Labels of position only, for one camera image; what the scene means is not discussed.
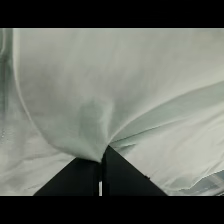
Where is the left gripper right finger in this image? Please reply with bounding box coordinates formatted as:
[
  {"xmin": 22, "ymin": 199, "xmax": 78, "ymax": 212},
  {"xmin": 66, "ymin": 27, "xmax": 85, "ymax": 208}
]
[{"xmin": 101, "ymin": 144, "xmax": 168, "ymax": 197}]

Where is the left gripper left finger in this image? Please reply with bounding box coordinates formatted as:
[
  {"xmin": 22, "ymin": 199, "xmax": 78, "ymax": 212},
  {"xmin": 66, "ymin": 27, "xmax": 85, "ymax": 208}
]
[{"xmin": 33, "ymin": 156, "xmax": 102, "ymax": 197}]

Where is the white garment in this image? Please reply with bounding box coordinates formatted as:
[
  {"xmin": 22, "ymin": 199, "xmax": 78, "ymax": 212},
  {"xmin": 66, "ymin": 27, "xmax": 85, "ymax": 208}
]
[{"xmin": 0, "ymin": 28, "xmax": 224, "ymax": 197}]

